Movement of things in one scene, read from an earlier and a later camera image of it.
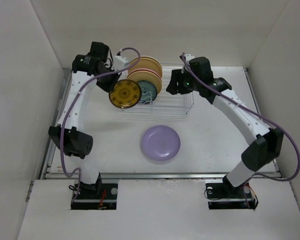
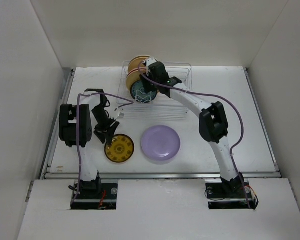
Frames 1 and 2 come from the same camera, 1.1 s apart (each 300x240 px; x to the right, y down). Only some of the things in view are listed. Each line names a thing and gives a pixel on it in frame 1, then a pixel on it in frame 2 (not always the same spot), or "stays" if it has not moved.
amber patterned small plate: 125,94 to 121,149
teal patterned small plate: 149,92 stays
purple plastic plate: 160,143 stays
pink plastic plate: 144,69 stays
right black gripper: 177,76 to 148,87
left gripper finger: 112,87 to 101,136
